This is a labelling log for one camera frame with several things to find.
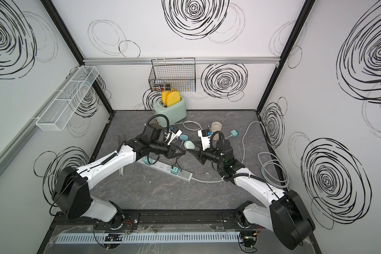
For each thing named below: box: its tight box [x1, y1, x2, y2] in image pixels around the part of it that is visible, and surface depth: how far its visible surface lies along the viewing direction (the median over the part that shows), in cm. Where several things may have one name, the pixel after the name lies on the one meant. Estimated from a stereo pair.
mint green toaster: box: [152, 98, 188, 127], surface depth 104 cm
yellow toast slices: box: [161, 90, 181, 108], surface depth 104 cm
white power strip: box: [136, 157, 193, 183], surface depth 88 cm
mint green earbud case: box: [183, 140, 196, 150], surface depth 77 cm
